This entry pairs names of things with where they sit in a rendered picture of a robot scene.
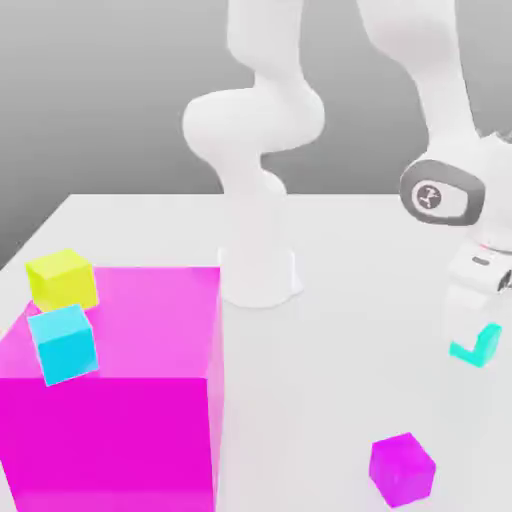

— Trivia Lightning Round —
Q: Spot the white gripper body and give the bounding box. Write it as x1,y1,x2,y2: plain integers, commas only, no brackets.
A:
446,242,506,299

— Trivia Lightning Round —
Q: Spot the small teal cube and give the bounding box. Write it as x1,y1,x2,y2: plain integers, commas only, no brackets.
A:
448,322,504,369

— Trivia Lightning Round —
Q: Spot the small purple cube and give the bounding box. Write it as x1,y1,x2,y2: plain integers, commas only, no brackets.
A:
367,431,438,510

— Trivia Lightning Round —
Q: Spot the small yellow cube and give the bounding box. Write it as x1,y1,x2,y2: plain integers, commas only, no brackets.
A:
24,247,100,314

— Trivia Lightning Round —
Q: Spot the small cyan cube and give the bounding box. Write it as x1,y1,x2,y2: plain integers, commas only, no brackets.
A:
26,303,101,388

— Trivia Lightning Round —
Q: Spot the large magenta box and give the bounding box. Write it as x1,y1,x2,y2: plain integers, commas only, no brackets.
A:
0,265,226,512

